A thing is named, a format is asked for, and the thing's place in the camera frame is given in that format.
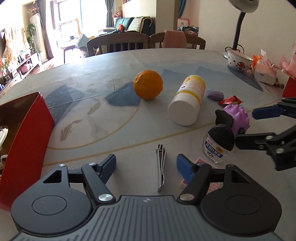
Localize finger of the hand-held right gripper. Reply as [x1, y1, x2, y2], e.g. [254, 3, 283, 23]
[235, 125, 296, 171]
[252, 97, 296, 120]

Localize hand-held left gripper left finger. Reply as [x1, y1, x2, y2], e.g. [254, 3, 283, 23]
[40, 153, 116, 205]

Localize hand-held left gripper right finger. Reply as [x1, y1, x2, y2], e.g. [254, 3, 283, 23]
[176, 153, 253, 205]

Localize silver nail clipper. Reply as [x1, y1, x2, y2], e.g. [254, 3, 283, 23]
[156, 144, 167, 192]

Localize purple spiky toy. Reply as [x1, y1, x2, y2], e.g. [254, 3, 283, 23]
[215, 104, 250, 137]

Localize white and yellow bottle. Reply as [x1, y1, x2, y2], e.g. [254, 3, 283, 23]
[168, 75, 206, 126]

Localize red box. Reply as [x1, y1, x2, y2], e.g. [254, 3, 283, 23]
[0, 92, 55, 211]

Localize small clear black-capped bottle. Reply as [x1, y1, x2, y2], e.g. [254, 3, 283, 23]
[203, 125, 235, 164]

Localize red carton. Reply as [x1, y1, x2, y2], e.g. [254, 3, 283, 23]
[282, 75, 296, 99]

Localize red snack wrapper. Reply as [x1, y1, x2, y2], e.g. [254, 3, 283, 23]
[218, 95, 245, 106]

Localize pink tissue packet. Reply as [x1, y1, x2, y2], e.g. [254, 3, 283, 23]
[252, 59, 278, 85]

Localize purple block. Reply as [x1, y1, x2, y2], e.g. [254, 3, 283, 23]
[206, 90, 224, 101]

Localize orange snack packet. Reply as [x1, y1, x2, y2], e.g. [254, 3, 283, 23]
[251, 54, 266, 70]

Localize pink cloth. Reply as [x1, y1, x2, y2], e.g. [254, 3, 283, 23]
[279, 44, 296, 79]

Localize white mushroom-print bowl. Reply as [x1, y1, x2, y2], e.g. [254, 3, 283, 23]
[226, 45, 253, 72]

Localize grey desk lamp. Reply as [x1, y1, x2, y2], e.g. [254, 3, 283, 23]
[223, 0, 259, 58]

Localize orange fruit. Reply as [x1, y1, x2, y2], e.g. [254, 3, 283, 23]
[133, 70, 164, 100]

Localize brown wooden chair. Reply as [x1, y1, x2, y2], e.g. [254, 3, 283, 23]
[149, 31, 206, 50]

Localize pink towel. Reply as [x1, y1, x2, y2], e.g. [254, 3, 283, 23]
[163, 30, 188, 48]

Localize coffee table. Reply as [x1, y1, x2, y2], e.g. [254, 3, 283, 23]
[60, 39, 81, 63]

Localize dark wooden chair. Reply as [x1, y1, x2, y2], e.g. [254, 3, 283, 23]
[87, 32, 151, 57]

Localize wooden TV stand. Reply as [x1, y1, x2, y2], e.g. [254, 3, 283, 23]
[0, 53, 43, 93]

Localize blue doorway curtain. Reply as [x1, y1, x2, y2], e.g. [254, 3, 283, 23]
[178, 0, 186, 19]

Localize dark green sofa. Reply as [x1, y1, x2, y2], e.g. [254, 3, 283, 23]
[102, 17, 155, 36]

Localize grey window curtain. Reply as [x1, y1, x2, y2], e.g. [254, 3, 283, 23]
[38, 0, 55, 61]

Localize white standing air conditioner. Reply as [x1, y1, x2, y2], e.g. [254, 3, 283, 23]
[29, 13, 44, 54]

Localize grey-blue curtain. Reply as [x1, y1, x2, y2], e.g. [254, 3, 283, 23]
[105, 0, 115, 28]

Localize green potted plant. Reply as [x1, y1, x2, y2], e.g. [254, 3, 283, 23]
[26, 23, 37, 54]

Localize pale floral cloth cover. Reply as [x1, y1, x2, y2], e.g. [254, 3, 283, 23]
[0, 27, 28, 61]

